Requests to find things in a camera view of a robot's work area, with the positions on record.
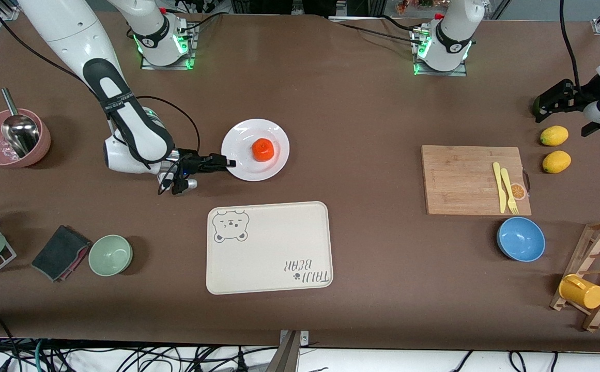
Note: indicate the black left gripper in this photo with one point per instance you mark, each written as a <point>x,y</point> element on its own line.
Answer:
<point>570,96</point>

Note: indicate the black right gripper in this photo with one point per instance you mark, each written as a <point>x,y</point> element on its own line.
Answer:
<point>192,163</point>

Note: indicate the orange tomato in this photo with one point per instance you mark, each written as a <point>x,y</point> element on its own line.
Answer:
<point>262,150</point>

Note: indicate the white round plate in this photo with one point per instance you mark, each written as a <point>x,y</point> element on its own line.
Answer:
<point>274,132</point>

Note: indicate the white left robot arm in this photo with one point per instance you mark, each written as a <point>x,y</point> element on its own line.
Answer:
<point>455,31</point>

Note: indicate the yellow lemon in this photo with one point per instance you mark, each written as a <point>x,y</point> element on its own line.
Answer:
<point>556,161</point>
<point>554,135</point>

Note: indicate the dark green lime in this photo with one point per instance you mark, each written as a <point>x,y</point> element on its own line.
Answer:
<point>534,107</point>

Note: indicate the toy orange slice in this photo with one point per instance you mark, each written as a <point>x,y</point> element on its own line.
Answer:
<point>520,192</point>

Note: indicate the cream bear print tray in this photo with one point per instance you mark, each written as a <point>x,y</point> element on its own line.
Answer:
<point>268,248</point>

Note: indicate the yellow-green plastic fork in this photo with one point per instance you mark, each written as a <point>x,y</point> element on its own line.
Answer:
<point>509,191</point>

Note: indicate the yellow-green plastic knife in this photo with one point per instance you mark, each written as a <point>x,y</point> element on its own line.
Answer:
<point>499,188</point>

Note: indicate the wooden cutting board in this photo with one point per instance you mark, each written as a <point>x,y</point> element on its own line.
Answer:
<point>460,181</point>

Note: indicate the blue bowl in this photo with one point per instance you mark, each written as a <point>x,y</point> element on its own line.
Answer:
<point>521,239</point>

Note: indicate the pale green bowl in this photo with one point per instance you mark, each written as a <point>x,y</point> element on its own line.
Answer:
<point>110,255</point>

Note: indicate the yellow plastic cup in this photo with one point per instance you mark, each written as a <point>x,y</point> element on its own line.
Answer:
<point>581,292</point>

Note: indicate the dark grey folded cloth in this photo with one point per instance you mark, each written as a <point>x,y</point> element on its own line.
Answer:
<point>59,250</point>

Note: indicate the metal scoop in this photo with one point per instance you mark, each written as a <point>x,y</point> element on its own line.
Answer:
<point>20,134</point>

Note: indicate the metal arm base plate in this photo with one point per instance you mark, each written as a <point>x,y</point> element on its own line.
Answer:
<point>439,74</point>
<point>165,67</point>

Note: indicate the metal table edge bracket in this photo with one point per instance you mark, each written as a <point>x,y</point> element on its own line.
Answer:
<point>289,356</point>

